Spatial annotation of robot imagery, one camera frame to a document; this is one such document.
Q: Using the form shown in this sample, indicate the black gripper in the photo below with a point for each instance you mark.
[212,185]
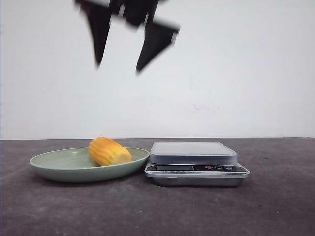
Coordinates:
[159,34]

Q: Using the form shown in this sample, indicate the yellow corn cob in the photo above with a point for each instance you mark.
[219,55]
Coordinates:
[105,151]

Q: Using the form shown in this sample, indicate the silver digital kitchen scale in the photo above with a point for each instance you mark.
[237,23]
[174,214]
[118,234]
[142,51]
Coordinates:
[194,164]

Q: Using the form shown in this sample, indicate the light green plate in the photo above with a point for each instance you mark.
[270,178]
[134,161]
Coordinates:
[74,165]

